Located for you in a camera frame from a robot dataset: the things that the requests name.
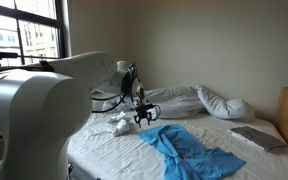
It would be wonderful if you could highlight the grey folded cloth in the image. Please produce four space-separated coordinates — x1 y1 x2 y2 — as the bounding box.
230 126 287 152

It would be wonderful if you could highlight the white pillow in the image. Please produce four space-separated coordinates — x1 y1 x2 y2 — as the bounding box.
193 84 255 120

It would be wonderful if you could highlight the black window frame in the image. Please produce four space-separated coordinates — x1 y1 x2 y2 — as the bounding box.
0 0 67 65

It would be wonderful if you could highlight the crumpled white cloth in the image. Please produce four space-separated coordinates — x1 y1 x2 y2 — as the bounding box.
107 111 131 137

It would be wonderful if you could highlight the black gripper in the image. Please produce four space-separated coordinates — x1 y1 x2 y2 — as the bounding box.
134 99 152 128

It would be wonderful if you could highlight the blue t-shirt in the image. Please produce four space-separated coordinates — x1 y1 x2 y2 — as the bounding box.
137 124 246 180

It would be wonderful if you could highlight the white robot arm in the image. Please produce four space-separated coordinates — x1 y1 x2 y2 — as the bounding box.
0 52 152 180

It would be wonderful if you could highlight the grey duvet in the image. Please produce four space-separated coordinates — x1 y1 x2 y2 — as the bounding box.
99 86 204 121

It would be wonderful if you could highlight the white bed sheet mattress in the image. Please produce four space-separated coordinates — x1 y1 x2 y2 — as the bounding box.
68 113 288 180

